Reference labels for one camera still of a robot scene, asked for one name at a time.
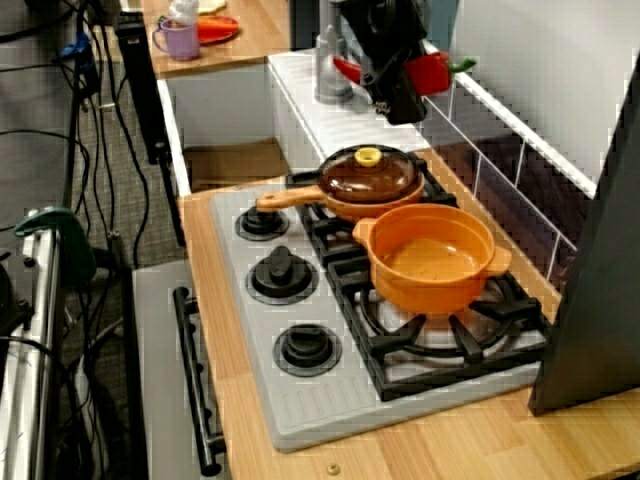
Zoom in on orange toy pot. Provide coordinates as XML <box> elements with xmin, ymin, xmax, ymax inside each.
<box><xmin>352</xmin><ymin>203</ymin><xmax>514</xmax><ymax>316</ymax></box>

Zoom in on black burner grate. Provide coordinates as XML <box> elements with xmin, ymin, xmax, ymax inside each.
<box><xmin>285</xmin><ymin>152</ymin><xmax>459</xmax><ymax>266</ymax></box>
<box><xmin>327</xmin><ymin>244</ymin><xmax>554</xmax><ymax>404</ymax></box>

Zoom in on blue cable connector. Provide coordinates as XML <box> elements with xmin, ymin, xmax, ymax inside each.
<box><xmin>59</xmin><ymin>34</ymin><xmax>94</xmax><ymax>64</ymax></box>

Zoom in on black stove knob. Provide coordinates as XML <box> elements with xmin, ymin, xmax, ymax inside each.
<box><xmin>234</xmin><ymin>204</ymin><xmax>291</xmax><ymax>242</ymax></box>
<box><xmin>245</xmin><ymin>244</ymin><xmax>320</xmax><ymax>306</ymax></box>
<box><xmin>272</xmin><ymin>323</ymin><xmax>344</xmax><ymax>379</ymax></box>

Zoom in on black slanted panel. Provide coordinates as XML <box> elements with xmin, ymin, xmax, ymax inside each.
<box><xmin>528</xmin><ymin>64</ymin><xmax>640</xmax><ymax>416</ymax></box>

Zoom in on black cable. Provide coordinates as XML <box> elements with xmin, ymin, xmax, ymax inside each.
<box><xmin>102</xmin><ymin>24</ymin><xmax>152</xmax><ymax>269</ymax></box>
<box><xmin>0</xmin><ymin>7</ymin><xmax>76</xmax><ymax>46</ymax></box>

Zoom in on red plastic plate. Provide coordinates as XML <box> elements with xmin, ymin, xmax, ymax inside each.
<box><xmin>196</xmin><ymin>15</ymin><xmax>240</xmax><ymax>47</ymax></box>

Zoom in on black vertical stand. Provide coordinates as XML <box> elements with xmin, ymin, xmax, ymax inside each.
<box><xmin>113</xmin><ymin>12</ymin><xmax>171</xmax><ymax>166</ymax></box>

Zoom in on white toy sink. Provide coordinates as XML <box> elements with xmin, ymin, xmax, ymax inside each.
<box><xmin>157</xmin><ymin>47</ymin><xmax>426</xmax><ymax>199</ymax></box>

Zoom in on orange toy frying pan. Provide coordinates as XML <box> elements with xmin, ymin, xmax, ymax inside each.
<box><xmin>254</xmin><ymin>149</ymin><xmax>427</xmax><ymax>224</ymax></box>

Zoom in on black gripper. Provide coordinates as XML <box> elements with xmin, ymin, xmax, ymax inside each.
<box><xmin>356</xmin><ymin>29</ymin><xmax>430</xmax><ymax>127</ymax></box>

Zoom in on grey toy stove plate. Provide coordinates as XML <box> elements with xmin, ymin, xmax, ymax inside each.
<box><xmin>209</xmin><ymin>184</ymin><xmax>551</xmax><ymax>454</ymax></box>

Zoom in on purple plastic cup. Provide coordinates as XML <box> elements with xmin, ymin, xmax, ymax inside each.
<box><xmin>151</xmin><ymin>19</ymin><xmax>201</xmax><ymax>63</ymax></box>

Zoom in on aluminium frame rail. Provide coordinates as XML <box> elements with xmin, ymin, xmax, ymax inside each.
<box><xmin>0</xmin><ymin>214</ymin><xmax>66</xmax><ymax>480</ymax></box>

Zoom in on black oven door handle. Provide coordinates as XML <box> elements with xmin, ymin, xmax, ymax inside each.
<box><xmin>172</xmin><ymin>286</ymin><xmax>226</xmax><ymax>476</ymax></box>

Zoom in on white toy oven front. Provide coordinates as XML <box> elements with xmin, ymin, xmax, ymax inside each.
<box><xmin>132</xmin><ymin>264</ymin><xmax>231</xmax><ymax>480</ymax></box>

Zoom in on brown glass lid yellow knob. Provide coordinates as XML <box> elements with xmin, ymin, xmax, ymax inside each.
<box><xmin>318</xmin><ymin>144</ymin><xmax>419</xmax><ymax>204</ymax></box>

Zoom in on small white toy figure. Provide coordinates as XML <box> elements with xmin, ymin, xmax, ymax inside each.
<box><xmin>167</xmin><ymin>0</ymin><xmax>201</xmax><ymax>26</ymax></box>

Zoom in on red toy pepper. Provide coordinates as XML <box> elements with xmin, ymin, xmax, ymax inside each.
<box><xmin>332</xmin><ymin>49</ymin><xmax>477</xmax><ymax>97</ymax></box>

